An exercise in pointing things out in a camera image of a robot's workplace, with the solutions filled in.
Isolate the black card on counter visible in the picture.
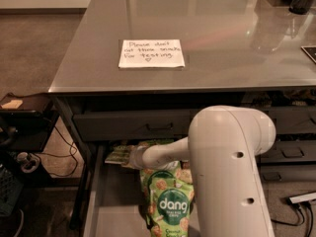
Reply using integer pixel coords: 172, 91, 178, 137
301, 46, 316, 64

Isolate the open middle drawer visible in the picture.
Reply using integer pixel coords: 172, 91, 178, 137
83, 144, 150, 237

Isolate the green dang chip bag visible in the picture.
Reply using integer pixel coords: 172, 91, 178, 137
140, 162, 193, 200
146, 177, 197, 237
137, 139, 174, 148

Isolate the top right drawer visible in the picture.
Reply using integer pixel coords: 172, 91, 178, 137
256, 106, 316, 134

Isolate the right middle drawer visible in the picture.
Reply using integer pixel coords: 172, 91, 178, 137
258, 140, 316, 164

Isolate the round metal caster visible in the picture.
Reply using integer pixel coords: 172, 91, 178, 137
17, 152, 40, 174

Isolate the dark grey drawer cabinet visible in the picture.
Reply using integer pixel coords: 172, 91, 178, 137
47, 0, 316, 237

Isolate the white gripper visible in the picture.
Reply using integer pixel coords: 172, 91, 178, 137
129, 146, 146, 169

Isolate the dark plastic crate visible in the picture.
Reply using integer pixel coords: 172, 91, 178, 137
0, 165, 23, 216

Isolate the green jalapeno chip bag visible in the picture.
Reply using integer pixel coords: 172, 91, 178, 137
105, 143, 136, 165

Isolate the white handwritten paper note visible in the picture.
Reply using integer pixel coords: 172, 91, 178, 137
118, 39, 185, 68

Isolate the top left drawer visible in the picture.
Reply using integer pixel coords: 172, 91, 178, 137
73, 109, 198, 141

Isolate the front green Dang chip bag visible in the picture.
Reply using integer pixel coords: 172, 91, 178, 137
146, 177, 197, 237

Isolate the grey power strip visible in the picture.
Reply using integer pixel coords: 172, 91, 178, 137
287, 193, 316, 204

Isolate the right bottom drawer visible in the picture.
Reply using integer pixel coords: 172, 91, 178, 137
260, 165, 316, 182

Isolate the black side cart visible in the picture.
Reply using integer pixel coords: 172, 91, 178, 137
0, 93, 59, 187

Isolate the black power cable right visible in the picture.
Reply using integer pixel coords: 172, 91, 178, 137
270, 200, 314, 237

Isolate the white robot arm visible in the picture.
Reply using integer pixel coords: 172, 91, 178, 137
129, 106, 276, 237

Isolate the middle green Dang chip bag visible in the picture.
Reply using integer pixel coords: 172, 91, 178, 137
140, 162, 193, 200

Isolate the tan sticky note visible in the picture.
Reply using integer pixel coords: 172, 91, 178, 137
1, 100, 23, 110

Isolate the rear green Dang chip bag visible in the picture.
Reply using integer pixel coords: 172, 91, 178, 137
137, 139, 174, 148

